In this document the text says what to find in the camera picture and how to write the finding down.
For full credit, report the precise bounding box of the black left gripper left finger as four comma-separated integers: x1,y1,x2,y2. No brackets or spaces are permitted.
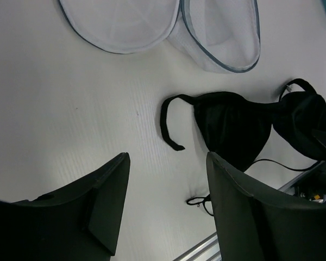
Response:
0,153,130,260

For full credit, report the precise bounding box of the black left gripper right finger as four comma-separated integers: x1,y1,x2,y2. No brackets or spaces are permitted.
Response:
206,152,326,260

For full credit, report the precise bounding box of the thin black cable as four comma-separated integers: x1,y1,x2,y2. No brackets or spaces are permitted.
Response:
186,159,318,217

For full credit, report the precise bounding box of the black bra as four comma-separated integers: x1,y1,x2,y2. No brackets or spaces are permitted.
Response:
160,78,326,171

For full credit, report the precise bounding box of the blue-trimmed white mesh laundry bag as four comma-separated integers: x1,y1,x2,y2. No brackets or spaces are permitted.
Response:
59,1,261,73

